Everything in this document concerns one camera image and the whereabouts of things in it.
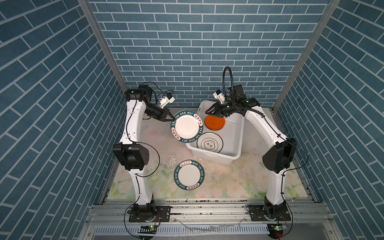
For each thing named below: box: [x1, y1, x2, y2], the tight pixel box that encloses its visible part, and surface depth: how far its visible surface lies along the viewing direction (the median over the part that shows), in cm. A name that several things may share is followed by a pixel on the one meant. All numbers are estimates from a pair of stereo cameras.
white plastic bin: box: [186, 100, 245, 165], surface depth 101 cm
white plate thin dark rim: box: [196, 132, 224, 153], surface depth 101 cm
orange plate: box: [204, 115, 226, 130], surface depth 110 cm
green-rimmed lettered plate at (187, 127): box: [170, 110, 204, 143], surface depth 81 cm
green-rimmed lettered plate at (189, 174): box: [173, 159, 205, 191], surface depth 88 cm
